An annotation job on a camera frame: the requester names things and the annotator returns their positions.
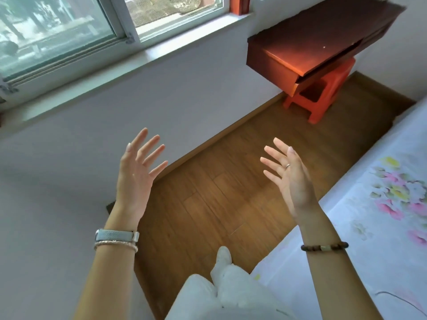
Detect brown bead bracelet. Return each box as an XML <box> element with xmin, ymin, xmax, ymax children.
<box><xmin>300</xmin><ymin>241</ymin><xmax>350</xmax><ymax>253</ymax></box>

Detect grey wrist watch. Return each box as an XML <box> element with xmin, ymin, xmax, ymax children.
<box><xmin>95</xmin><ymin>228</ymin><xmax>141</xmax><ymax>244</ymax></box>

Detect orange plastic stool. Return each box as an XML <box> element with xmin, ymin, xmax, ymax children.
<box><xmin>283</xmin><ymin>57</ymin><xmax>357</xmax><ymax>125</ymax></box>

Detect person's left hand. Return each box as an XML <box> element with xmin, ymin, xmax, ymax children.
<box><xmin>112</xmin><ymin>127</ymin><xmax>169</xmax><ymax>224</ymax></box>

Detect bed with floral sheet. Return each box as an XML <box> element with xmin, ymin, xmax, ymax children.
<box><xmin>250</xmin><ymin>96</ymin><xmax>427</xmax><ymax>320</ymax></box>

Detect red-brown wooden desk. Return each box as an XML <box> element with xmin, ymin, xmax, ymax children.
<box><xmin>246</xmin><ymin>0</ymin><xmax>407</xmax><ymax>98</ymax></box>

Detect person's right forearm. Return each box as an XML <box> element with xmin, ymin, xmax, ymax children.
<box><xmin>296</xmin><ymin>209</ymin><xmax>384</xmax><ymax>320</ymax></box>

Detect sliding glass window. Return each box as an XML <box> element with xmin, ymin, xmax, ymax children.
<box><xmin>0</xmin><ymin>0</ymin><xmax>251</xmax><ymax>121</ymax></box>

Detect person's left forearm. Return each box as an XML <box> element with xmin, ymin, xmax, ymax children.
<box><xmin>73</xmin><ymin>213</ymin><xmax>141</xmax><ymax>320</ymax></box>

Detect person's right hand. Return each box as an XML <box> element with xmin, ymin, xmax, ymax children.
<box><xmin>260</xmin><ymin>137</ymin><xmax>324</xmax><ymax>227</ymax></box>

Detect red wooden post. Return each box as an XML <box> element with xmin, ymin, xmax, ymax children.
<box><xmin>229</xmin><ymin>0</ymin><xmax>250</xmax><ymax>16</ymax></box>

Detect white trousers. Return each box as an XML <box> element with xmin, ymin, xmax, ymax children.
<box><xmin>165</xmin><ymin>262</ymin><xmax>298</xmax><ymax>320</ymax></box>

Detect white shoe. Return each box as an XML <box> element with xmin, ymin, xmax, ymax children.
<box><xmin>209</xmin><ymin>246</ymin><xmax>233</xmax><ymax>288</ymax></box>

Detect silver bracelet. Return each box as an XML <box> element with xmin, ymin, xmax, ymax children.
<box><xmin>93</xmin><ymin>240</ymin><xmax>139</xmax><ymax>254</ymax></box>

